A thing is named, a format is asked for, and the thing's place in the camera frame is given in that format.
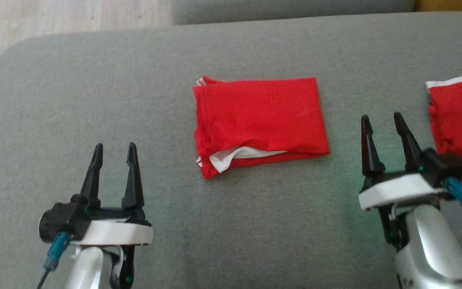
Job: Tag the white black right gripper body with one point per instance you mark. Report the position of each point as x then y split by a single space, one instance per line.
395 188

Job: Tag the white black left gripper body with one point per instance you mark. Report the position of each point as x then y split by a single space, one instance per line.
114 233

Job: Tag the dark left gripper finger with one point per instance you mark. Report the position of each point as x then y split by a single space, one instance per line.
133 188
92 188

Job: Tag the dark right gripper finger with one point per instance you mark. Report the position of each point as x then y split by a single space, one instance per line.
410 154
372 156

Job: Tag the red white-trimmed sports shorts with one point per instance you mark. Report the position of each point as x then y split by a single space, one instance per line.
461 120

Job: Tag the red basketball jersey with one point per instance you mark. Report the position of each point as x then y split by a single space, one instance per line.
259 116

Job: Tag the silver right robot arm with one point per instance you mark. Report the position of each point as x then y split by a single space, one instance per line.
431 245

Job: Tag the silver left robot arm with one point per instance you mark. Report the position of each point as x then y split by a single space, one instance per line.
84 269

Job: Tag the yellow cushion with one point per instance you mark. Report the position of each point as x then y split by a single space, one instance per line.
451 5

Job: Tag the grey sofa cushion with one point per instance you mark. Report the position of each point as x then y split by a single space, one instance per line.
295 10

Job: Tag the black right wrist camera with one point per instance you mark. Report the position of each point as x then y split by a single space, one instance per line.
441 166

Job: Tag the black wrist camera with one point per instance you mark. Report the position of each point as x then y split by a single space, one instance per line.
441 166
56 220

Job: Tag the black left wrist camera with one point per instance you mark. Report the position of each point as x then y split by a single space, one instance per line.
56 220

